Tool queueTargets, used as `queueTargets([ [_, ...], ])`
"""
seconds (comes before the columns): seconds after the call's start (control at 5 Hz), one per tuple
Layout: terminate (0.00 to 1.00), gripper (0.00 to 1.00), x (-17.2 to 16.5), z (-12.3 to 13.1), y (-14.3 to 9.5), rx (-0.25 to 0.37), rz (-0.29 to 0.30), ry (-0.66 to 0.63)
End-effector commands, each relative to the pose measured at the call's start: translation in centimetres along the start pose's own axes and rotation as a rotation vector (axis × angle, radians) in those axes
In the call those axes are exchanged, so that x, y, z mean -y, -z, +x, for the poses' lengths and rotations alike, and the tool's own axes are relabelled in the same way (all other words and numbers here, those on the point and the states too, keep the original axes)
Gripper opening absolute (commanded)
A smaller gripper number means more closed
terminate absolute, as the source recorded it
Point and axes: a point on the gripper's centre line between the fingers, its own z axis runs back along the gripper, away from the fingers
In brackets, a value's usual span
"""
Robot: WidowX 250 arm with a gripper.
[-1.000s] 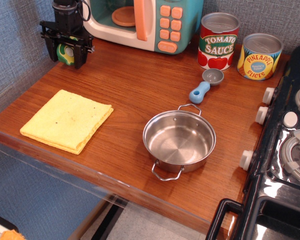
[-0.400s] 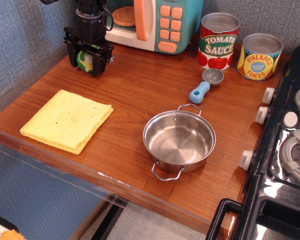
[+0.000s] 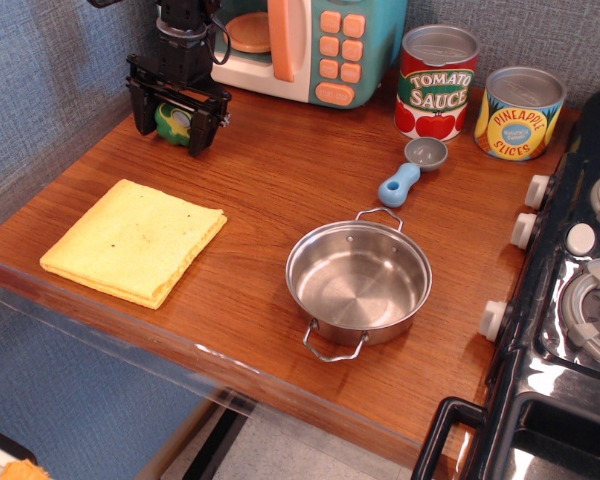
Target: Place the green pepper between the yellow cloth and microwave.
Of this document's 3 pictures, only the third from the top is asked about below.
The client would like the green toy pepper half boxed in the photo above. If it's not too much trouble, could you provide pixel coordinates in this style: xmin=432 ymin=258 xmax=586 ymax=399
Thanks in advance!
xmin=154 ymin=102 xmax=192 ymax=147

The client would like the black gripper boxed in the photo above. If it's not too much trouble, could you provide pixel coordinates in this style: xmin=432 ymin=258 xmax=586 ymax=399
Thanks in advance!
xmin=127 ymin=27 xmax=231 ymax=157

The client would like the tomato sauce can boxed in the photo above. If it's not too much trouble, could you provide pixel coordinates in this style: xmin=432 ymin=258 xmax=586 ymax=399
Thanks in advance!
xmin=394 ymin=24 xmax=481 ymax=141

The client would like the pineapple slices can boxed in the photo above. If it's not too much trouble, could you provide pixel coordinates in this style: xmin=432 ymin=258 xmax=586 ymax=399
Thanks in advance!
xmin=474 ymin=66 xmax=567 ymax=162

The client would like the white stove knob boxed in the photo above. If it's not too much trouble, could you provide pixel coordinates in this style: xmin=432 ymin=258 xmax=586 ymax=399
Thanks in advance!
xmin=524 ymin=175 xmax=550 ymax=210
xmin=479 ymin=300 xmax=507 ymax=342
xmin=510 ymin=213 xmax=537 ymax=250

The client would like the white stove knob middle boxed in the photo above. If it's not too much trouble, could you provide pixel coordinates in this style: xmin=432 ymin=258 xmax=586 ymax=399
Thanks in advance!
xmin=510 ymin=213 xmax=537 ymax=250

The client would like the white stove knob top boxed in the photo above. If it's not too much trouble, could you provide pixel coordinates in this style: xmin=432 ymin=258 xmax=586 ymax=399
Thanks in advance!
xmin=524 ymin=175 xmax=550 ymax=210

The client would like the teal toy microwave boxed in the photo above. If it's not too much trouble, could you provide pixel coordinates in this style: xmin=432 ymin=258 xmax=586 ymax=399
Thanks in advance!
xmin=212 ymin=1 xmax=407 ymax=109

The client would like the small steel pan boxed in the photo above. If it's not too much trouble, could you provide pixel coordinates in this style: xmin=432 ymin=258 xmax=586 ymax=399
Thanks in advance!
xmin=285 ymin=207 xmax=433 ymax=363

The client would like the white stove knob bottom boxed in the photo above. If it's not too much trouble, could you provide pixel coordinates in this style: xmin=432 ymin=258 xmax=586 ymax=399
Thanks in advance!
xmin=479 ymin=300 xmax=507 ymax=342

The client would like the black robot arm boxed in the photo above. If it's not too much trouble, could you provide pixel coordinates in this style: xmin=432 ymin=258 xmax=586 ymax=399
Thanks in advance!
xmin=127 ymin=1 xmax=231 ymax=157

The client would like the orange object bottom left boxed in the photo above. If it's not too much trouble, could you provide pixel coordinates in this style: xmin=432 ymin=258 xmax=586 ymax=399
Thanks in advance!
xmin=0 ymin=459 xmax=51 ymax=480

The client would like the folded yellow cloth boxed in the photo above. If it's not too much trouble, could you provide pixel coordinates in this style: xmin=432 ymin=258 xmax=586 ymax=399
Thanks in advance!
xmin=40 ymin=179 xmax=227 ymax=310

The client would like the black toy stove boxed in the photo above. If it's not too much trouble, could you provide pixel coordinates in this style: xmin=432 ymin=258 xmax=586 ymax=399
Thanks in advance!
xmin=413 ymin=91 xmax=600 ymax=479

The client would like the white round stove button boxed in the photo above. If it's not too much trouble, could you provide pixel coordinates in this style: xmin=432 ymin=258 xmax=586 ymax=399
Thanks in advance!
xmin=566 ymin=223 xmax=596 ymax=256

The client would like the blue grey measuring spoon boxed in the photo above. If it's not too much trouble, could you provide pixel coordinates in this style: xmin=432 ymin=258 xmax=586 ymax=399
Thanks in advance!
xmin=378 ymin=137 xmax=448 ymax=208

